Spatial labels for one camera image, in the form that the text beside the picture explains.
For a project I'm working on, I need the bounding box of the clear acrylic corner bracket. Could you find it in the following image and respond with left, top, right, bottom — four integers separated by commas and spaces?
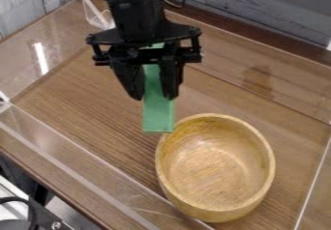
84, 0, 116, 30

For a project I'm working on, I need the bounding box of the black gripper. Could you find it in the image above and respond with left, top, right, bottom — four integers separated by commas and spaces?
88, 0, 203, 101

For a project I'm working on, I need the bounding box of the black metal table frame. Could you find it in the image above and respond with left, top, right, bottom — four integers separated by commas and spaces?
0, 156, 109, 230

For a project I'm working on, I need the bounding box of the clear acrylic tray wall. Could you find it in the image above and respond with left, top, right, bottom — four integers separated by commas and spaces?
0, 100, 214, 230

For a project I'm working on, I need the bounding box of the green rectangular block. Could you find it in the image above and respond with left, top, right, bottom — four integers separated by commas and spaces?
140, 42, 177, 134

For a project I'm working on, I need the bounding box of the brown wooden bowl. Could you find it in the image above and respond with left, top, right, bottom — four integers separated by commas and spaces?
156, 113, 277, 222

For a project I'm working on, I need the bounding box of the black cable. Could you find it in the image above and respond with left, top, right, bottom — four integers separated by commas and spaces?
0, 196, 37, 230

